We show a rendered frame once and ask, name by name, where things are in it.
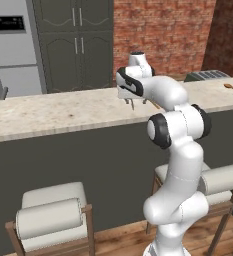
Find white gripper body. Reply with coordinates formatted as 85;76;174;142
116;85;147;101

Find dark grey kitchen island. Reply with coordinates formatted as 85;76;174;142
0;107;233;256

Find dark grey tall cupboards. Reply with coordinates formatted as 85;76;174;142
32;0;115;95

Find white cushioned wooden stool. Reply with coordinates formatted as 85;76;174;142
145;161;233;256
4;181;96;256

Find silver fridge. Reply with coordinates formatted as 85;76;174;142
0;0;44;100

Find wooden utensil with thin handle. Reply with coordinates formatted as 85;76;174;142
149;98;162;111

